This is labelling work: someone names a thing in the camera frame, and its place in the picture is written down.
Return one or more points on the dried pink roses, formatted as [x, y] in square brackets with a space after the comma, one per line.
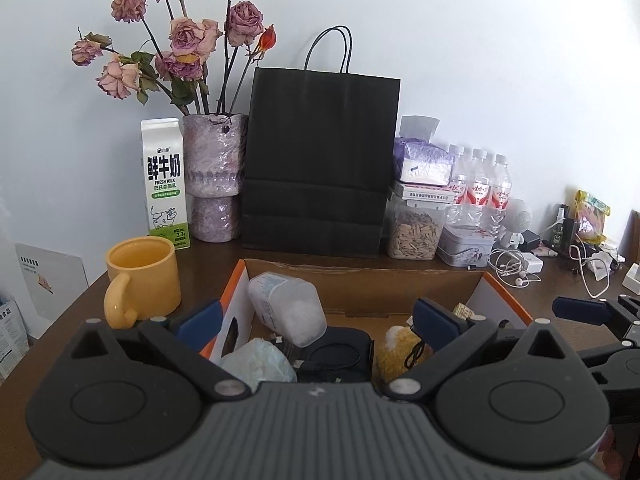
[190, 35]

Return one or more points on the white box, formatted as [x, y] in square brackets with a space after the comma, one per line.
[632, 280]

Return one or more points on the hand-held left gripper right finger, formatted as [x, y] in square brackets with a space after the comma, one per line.
[440, 324]

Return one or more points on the printed tin box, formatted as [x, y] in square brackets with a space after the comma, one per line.
[465, 245]

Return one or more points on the yellow mug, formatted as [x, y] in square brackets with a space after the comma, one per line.
[150, 285]

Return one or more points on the clear seed container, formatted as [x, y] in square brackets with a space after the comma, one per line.
[415, 235]

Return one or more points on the yellow pink snack packet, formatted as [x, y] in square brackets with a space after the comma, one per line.
[590, 217]

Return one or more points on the white earphones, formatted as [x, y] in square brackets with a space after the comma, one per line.
[522, 281]

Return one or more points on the clear plastic container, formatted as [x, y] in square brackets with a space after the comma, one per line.
[290, 310]

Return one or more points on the water bottle red label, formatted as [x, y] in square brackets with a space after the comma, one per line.
[501, 195]
[459, 190]
[481, 192]

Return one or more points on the white yellow plush toy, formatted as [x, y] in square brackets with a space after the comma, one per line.
[395, 350]

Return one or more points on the red cardboard box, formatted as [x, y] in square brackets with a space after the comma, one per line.
[360, 295]

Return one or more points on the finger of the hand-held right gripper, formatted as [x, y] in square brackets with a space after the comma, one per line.
[582, 310]
[612, 357]

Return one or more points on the purple vase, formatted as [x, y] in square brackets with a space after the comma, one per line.
[215, 170]

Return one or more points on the dark spray bottle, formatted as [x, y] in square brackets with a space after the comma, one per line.
[562, 232]

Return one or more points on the yellow patterned roll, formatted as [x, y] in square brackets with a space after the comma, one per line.
[462, 311]

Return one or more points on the white card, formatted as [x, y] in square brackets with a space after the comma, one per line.
[50, 275]

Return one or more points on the navy zip case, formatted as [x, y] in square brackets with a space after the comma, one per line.
[340, 355]

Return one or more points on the white printed carton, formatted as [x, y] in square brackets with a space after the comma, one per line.
[10, 335]

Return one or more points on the white green milk carton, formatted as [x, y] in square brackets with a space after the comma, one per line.
[165, 185]

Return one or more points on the white charger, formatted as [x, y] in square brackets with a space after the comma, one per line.
[532, 261]

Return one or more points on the black paper bag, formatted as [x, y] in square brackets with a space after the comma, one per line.
[320, 160]

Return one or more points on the black power adapter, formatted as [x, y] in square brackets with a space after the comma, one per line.
[531, 240]

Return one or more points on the purple tissue pack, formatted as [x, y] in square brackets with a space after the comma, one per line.
[425, 167]

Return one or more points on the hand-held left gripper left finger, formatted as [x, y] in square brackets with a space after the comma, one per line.
[200, 324]

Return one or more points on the white round robot speaker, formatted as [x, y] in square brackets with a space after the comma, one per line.
[520, 215]

